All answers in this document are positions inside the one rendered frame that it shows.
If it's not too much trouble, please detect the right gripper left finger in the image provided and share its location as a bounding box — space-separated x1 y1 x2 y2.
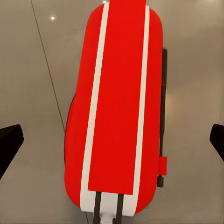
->
0 124 24 179

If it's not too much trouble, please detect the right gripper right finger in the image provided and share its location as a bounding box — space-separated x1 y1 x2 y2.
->
210 124 224 161

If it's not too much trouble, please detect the radio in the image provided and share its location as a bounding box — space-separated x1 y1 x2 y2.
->
64 0 168 224

